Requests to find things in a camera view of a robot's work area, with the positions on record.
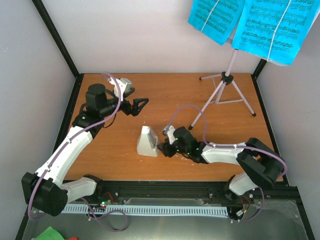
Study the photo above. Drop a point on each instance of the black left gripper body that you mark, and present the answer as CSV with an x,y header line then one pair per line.
x,y
127,109

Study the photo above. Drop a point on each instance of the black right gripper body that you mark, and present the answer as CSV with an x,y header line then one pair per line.
x,y
171,152

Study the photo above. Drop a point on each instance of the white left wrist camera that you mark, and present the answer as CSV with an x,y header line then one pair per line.
x,y
121,85

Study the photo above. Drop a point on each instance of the black aluminium frame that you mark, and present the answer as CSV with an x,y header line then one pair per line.
x,y
40,7

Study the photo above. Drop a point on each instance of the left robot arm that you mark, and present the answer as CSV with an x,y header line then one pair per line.
x,y
45,190

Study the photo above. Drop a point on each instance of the light blue cable duct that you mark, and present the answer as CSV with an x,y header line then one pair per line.
x,y
149,210

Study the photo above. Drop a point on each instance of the white metronome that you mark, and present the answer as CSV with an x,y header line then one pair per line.
x,y
147,142

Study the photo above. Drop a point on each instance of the green paper sheet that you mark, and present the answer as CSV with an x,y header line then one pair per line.
x,y
49,234

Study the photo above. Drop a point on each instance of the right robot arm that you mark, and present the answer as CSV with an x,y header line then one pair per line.
x,y
261,165

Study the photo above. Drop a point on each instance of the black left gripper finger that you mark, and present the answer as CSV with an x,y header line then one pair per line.
x,y
128,93
138,105

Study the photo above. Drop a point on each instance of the blue sheet music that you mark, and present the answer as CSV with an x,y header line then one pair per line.
x,y
275,30
216,19

